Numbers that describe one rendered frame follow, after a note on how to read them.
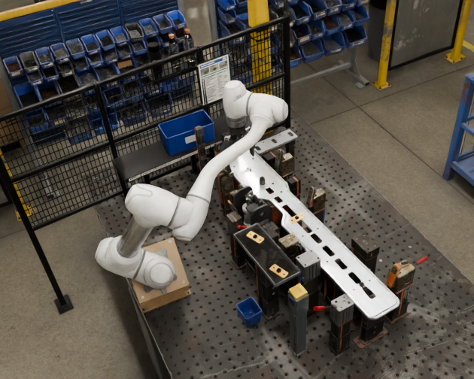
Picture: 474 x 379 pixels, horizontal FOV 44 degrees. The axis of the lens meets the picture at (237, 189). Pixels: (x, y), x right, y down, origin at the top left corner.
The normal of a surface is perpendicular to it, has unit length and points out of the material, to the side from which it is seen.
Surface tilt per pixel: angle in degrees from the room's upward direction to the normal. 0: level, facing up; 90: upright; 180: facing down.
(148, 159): 0
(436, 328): 0
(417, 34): 89
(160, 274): 51
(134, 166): 0
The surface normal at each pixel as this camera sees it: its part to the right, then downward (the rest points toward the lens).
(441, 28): 0.40, 0.64
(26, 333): -0.07, -0.73
